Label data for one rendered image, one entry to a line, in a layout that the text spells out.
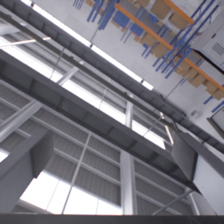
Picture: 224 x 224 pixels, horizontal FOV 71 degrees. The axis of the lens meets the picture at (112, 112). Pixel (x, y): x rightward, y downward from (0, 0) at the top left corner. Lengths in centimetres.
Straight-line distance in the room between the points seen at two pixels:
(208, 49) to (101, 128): 352
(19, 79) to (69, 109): 166
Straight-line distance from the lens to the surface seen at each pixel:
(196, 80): 737
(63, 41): 1085
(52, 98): 513
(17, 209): 870
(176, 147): 17
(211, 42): 351
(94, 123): 512
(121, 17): 642
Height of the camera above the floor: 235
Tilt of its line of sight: 26 degrees up
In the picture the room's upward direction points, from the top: 143 degrees counter-clockwise
